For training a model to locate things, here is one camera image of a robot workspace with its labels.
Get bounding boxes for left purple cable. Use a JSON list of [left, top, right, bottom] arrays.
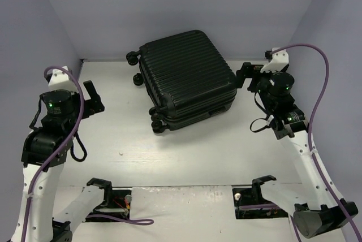
[[18, 66, 155, 242]]

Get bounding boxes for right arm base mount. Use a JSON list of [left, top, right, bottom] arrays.
[[232, 186, 288, 220]]

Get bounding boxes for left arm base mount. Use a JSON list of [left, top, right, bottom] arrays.
[[89, 188, 132, 219]]

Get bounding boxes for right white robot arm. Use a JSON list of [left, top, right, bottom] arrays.
[[236, 46, 361, 241]]

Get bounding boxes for purple cable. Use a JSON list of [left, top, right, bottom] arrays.
[[18, 66, 155, 242], [239, 43, 360, 242]]

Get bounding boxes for black hard-shell suitcase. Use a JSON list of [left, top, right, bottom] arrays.
[[126, 30, 237, 133]]

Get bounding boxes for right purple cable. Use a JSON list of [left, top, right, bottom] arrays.
[[239, 43, 360, 242]]

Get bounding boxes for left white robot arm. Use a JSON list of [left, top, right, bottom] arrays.
[[10, 66, 113, 241]]

